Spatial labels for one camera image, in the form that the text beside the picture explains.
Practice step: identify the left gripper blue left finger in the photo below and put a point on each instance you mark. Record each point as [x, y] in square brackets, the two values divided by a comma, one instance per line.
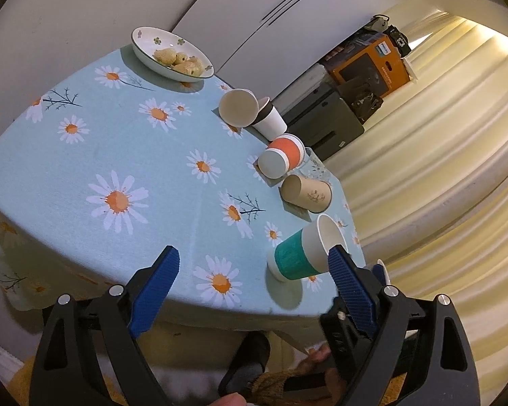
[66, 369]

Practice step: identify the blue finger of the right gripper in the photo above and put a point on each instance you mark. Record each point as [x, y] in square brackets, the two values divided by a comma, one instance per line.
[377, 274]

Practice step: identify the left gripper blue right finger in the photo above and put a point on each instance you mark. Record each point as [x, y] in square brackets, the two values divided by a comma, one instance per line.
[423, 341]

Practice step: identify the green and white paper cup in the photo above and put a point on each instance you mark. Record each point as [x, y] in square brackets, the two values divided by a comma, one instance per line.
[306, 253]

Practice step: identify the kraft brown paper cup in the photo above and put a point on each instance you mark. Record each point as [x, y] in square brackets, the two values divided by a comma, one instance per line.
[313, 195]

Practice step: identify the clear glass cup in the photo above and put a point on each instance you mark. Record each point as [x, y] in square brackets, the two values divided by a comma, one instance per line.
[313, 168]

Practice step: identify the orange and white paper cup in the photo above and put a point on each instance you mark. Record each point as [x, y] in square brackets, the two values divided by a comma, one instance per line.
[284, 154]

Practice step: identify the black and white paper cup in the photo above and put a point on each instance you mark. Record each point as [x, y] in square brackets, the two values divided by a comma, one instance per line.
[269, 122]

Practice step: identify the pink and white paper cup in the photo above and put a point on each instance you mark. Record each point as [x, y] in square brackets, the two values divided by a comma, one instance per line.
[238, 108]

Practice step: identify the person's right hand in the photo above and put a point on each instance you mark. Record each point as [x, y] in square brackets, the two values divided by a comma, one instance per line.
[313, 363]

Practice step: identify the person's left hand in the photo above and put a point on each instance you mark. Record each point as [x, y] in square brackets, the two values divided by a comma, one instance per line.
[232, 399]

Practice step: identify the brown ceramic mug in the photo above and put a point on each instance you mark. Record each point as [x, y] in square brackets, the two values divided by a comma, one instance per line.
[384, 272]

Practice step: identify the cream curtain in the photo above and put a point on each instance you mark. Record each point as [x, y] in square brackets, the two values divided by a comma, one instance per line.
[427, 181]

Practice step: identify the black printer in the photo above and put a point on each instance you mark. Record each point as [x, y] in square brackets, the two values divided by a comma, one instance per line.
[315, 112]

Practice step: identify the orange cardboard box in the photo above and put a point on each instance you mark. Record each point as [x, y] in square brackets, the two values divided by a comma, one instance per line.
[370, 56]

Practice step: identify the daisy print blue tablecloth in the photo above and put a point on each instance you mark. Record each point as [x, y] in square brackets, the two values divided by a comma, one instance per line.
[115, 163]

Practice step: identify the pile of pastries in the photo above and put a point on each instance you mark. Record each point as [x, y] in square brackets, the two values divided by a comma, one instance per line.
[179, 61]

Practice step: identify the white floral plate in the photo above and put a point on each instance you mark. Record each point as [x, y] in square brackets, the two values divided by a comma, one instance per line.
[146, 40]

